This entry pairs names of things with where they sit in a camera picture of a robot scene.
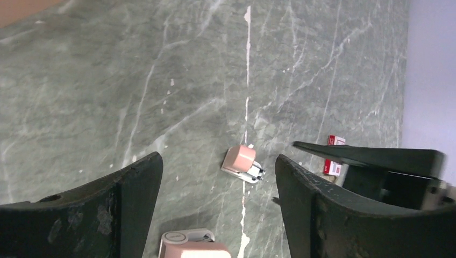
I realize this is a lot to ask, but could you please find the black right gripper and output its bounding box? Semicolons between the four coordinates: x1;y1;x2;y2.
293;141;455;210

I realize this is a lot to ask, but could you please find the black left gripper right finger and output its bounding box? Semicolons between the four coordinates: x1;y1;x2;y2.
275;154;455;257

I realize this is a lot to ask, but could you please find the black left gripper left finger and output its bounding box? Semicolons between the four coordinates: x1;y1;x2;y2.
1;152;163;257

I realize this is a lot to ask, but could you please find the small staple box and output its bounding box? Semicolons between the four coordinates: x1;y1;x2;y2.
323;135;346;177

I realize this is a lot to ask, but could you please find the cardboard staple tray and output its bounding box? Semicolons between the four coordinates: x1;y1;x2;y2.
329;175;345;187

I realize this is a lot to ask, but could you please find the peach plastic file organizer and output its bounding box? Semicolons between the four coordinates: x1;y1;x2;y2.
1;0;62;28

